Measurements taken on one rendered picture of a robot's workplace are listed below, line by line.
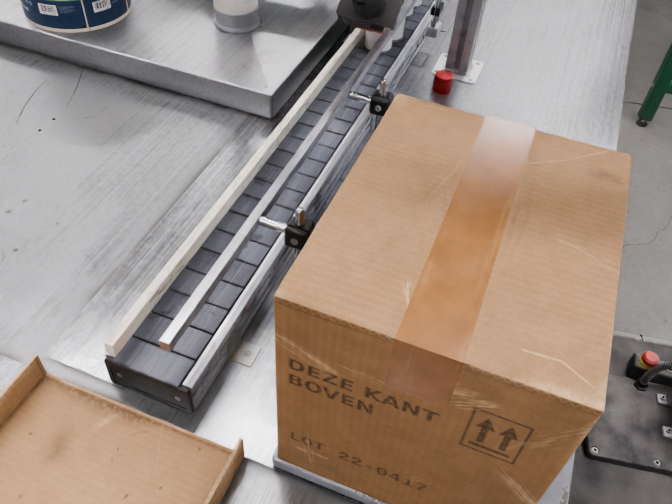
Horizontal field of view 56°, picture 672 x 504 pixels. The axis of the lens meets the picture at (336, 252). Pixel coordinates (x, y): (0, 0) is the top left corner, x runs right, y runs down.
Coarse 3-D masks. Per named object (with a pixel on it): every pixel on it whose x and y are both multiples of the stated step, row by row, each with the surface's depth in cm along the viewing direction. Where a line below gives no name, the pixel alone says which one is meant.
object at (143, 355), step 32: (352, 64) 115; (384, 64) 116; (320, 96) 107; (288, 160) 95; (320, 160) 96; (256, 192) 90; (288, 192) 90; (224, 224) 85; (256, 256) 81; (192, 288) 77; (224, 288) 77; (160, 320) 74; (128, 352) 70; (160, 352) 71; (192, 352) 71
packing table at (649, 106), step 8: (664, 64) 244; (664, 72) 244; (656, 80) 249; (664, 80) 247; (656, 88) 250; (664, 88) 249; (648, 96) 255; (656, 96) 252; (648, 104) 255; (656, 104) 254; (640, 112) 260; (648, 112) 257; (640, 120) 264; (648, 120) 260
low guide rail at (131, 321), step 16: (352, 32) 116; (352, 48) 115; (336, 64) 109; (320, 80) 104; (304, 96) 101; (288, 112) 98; (288, 128) 97; (272, 144) 92; (256, 160) 89; (240, 176) 87; (224, 192) 84; (240, 192) 87; (224, 208) 83; (208, 224) 80; (192, 240) 78; (176, 256) 76; (192, 256) 78; (160, 272) 74; (176, 272) 76; (160, 288) 73; (144, 304) 71; (128, 320) 69; (112, 336) 67; (128, 336) 69; (112, 352) 68
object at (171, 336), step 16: (416, 0) 118; (400, 16) 111; (384, 32) 107; (368, 64) 100; (352, 80) 96; (336, 112) 91; (320, 128) 87; (304, 144) 85; (304, 160) 84; (288, 176) 80; (272, 192) 78; (256, 208) 76; (256, 224) 74; (240, 240) 72; (224, 256) 70; (208, 272) 68; (224, 272) 70; (208, 288) 67; (192, 304) 65; (176, 320) 64; (192, 320) 65; (176, 336) 63
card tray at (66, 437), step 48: (48, 384) 72; (0, 432) 68; (48, 432) 68; (96, 432) 68; (144, 432) 69; (0, 480) 64; (48, 480) 65; (96, 480) 65; (144, 480) 65; (192, 480) 65
